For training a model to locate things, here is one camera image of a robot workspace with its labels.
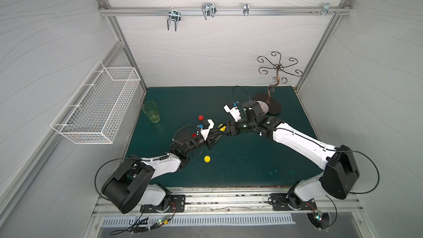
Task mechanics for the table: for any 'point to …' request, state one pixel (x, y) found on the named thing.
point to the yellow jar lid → (207, 158)
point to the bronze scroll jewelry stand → (274, 107)
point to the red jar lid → (200, 118)
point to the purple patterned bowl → (264, 107)
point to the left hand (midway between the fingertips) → (222, 130)
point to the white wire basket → (95, 112)
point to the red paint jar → (194, 135)
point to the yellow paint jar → (223, 129)
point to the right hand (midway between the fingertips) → (220, 128)
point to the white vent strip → (191, 220)
